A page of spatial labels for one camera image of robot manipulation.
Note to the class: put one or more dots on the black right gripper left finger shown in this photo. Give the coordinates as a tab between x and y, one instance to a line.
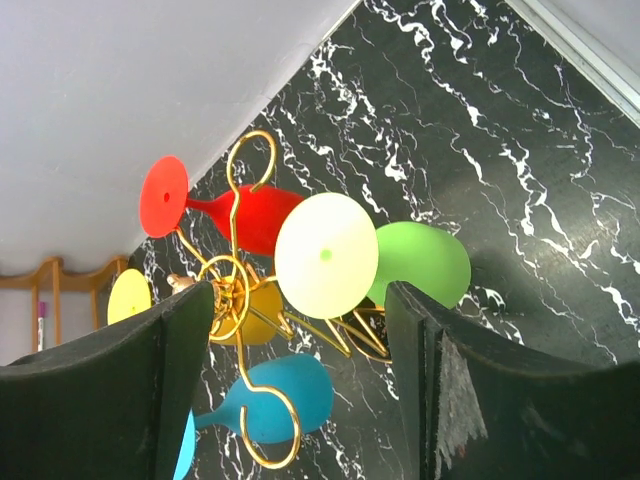
112	404

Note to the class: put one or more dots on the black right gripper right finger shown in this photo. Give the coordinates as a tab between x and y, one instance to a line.
476	405

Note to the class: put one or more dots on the green wine glass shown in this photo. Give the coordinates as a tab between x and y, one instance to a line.
329	256

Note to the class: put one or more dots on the red wine glass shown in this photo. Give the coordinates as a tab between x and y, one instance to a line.
164	199

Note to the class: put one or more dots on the blue wine glass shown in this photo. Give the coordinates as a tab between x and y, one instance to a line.
301	377

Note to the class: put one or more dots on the purple capped marker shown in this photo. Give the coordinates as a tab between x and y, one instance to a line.
41	317

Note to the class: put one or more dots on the wooden stepped shelf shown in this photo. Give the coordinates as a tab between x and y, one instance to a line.
51	275

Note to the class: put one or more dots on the gold wire wine glass rack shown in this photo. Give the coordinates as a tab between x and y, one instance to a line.
249	311

